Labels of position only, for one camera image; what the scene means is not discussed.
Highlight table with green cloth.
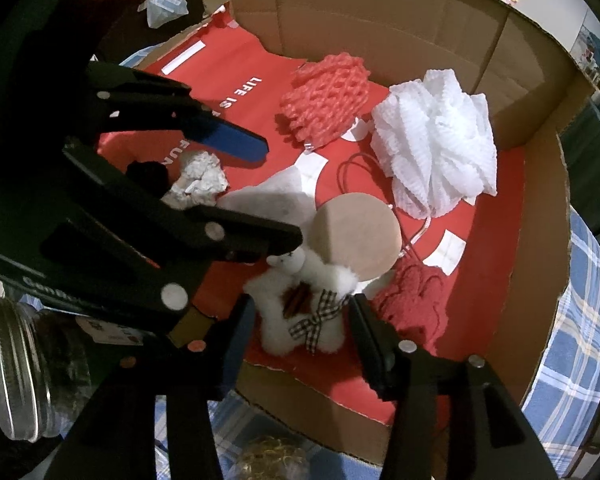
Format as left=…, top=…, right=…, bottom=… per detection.
left=562, top=95, right=600, bottom=236

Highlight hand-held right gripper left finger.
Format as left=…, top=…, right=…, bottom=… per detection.
left=45, top=292, right=257, bottom=480

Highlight red knitted pouch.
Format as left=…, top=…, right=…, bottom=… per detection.
left=337, top=152, right=448, bottom=356

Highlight red foam net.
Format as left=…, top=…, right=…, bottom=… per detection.
left=279, top=52, right=372, bottom=150

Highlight large glass jar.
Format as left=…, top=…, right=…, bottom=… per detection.
left=0, top=292, right=93, bottom=443

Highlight brown cardboard box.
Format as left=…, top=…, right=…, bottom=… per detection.
left=130, top=0, right=598, bottom=466

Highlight blue plaid blanket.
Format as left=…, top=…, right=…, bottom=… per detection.
left=120, top=45, right=600, bottom=480

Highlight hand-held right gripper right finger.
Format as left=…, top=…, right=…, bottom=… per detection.
left=349, top=294, right=563, bottom=480

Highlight black pompom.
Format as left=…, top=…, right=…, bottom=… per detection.
left=126, top=160, right=170, bottom=191

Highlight white plush toy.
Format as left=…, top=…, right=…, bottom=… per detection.
left=242, top=250, right=358, bottom=358

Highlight beige round puff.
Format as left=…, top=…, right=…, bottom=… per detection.
left=312, top=192, right=401, bottom=281

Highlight red paper bag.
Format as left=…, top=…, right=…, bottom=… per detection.
left=97, top=10, right=526, bottom=426

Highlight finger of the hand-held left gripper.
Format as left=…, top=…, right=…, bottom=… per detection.
left=87, top=62, right=270, bottom=166
left=45, top=137, right=303, bottom=321

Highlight white tissue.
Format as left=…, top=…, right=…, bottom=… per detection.
left=161, top=151, right=229, bottom=209

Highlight white foam net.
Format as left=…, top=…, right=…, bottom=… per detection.
left=370, top=67, right=498, bottom=218

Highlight small glass jar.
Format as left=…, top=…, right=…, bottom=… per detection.
left=228, top=435, right=311, bottom=480

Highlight white cotton pad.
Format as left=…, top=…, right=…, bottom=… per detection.
left=216, top=167, right=321, bottom=256

